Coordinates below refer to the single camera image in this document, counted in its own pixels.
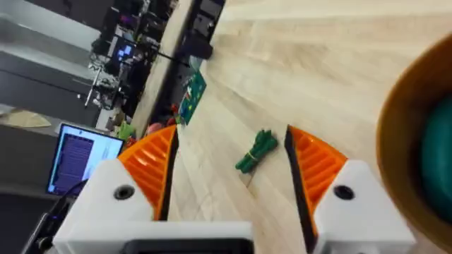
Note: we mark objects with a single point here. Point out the green toy asparagus bundle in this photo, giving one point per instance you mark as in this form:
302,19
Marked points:
256,151

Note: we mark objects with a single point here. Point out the orange tub with toys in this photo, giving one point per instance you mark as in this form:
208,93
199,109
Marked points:
420,141

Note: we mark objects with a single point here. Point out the black box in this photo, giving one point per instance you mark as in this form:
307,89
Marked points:
196,45

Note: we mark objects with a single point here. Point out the green toy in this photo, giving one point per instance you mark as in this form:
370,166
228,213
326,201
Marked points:
126,130

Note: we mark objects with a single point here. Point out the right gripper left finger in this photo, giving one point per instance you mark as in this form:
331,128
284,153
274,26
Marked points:
141,183

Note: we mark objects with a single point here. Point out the laptop with lit screen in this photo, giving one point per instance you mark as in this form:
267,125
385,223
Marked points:
79,158

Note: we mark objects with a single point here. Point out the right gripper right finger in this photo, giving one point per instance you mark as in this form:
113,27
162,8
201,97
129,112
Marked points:
332,197

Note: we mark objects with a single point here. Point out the cluttered equipment rack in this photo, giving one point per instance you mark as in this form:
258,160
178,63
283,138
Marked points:
120,60

